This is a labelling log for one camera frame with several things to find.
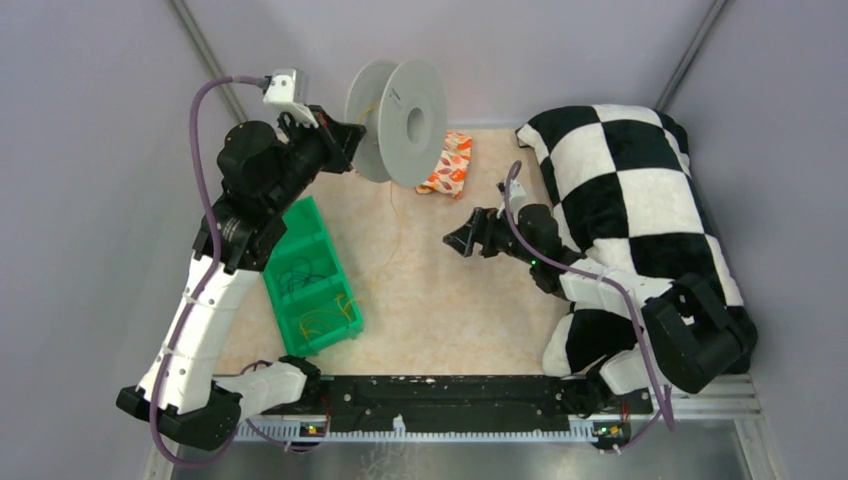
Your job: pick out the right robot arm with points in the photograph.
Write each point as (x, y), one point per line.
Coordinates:
(633, 331)

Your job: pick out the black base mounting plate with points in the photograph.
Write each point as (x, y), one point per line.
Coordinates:
(459, 404)

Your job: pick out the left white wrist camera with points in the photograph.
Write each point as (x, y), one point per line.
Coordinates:
(286, 94)

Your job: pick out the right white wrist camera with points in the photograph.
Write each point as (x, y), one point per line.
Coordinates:
(515, 197)

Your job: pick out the black white checkered pillow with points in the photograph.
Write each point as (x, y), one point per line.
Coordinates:
(619, 183)

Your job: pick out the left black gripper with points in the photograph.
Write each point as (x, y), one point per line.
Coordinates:
(340, 140)

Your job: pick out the green plastic compartment bin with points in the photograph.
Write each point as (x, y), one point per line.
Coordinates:
(310, 296)

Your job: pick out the floral orange cloth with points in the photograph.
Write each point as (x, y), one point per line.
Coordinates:
(451, 172)

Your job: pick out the grey plastic cable spool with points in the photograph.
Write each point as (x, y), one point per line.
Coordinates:
(403, 108)

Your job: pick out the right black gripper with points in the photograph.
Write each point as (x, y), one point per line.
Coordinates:
(479, 230)

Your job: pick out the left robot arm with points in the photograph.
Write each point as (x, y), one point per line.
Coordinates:
(265, 169)

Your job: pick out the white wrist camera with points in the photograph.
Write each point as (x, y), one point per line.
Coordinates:
(515, 197)
(286, 94)

